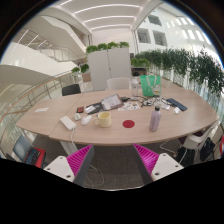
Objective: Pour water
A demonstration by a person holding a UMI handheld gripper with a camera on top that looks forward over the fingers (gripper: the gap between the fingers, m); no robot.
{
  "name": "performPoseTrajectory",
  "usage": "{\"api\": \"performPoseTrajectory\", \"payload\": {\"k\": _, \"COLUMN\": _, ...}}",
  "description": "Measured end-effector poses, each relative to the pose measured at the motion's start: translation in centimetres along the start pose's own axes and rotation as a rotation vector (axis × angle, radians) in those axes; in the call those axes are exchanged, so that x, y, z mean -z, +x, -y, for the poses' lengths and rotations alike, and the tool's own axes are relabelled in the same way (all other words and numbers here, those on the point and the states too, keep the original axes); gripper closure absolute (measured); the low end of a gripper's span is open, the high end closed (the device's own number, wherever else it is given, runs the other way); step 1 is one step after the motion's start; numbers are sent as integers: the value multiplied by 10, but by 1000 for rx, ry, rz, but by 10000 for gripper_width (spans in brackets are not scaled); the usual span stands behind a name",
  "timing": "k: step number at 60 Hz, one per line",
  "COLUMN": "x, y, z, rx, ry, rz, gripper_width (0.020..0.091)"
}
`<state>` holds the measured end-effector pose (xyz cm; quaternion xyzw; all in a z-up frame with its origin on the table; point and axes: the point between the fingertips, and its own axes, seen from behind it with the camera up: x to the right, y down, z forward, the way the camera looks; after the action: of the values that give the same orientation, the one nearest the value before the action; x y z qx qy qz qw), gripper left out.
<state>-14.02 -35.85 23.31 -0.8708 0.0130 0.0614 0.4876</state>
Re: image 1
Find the green hedge plants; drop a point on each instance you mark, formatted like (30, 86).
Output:
(200, 68)

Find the green tote bag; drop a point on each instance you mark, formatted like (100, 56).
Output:
(150, 86)

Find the glass balcony railing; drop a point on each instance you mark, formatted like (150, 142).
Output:
(30, 96)

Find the white cabinet with plants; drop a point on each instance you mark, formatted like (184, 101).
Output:
(108, 68)

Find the black chair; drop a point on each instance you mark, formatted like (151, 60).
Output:
(71, 90)

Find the flat round red coaster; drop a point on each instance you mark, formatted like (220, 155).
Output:
(128, 124)

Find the pale yellow mug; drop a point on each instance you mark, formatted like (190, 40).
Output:
(105, 120)

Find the ceiling light strips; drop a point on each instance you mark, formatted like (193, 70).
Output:
(106, 18)

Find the clear shaker bottle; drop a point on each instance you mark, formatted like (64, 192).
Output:
(134, 88)

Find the potted plants wooden planter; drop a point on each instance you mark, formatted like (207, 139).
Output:
(85, 70)

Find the small black device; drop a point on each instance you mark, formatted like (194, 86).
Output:
(125, 99)

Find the white card packet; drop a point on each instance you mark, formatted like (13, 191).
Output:
(90, 109)

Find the small white grey case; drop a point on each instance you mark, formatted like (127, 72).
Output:
(77, 116)

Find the white paper sheet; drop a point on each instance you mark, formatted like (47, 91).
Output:
(41, 109)

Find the white plastic packet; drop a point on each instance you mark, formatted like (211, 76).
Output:
(161, 104)
(176, 110)

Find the open printed booklet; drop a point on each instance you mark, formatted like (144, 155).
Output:
(112, 101)

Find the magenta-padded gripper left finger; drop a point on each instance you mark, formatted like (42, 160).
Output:
(61, 166)

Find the colourful sticker sheet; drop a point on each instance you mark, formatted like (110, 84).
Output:
(129, 106)

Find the dark blue flat case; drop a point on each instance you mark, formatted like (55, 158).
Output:
(177, 104)

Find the purple drink bottle black cap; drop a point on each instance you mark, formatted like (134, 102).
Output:
(155, 120)

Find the black backpack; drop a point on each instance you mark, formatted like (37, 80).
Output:
(206, 149)

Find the white computer mouse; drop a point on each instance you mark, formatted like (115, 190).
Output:
(86, 120)

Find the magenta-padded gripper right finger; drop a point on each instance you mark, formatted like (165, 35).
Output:
(163, 166)

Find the small black red box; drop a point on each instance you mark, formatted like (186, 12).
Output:
(80, 109)

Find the white chair dark seat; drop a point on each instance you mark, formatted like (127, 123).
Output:
(196, 140)

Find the blue office chair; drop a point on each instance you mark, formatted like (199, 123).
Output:
(21, 148)

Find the black notebook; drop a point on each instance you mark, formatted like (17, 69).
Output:
(97, 107)

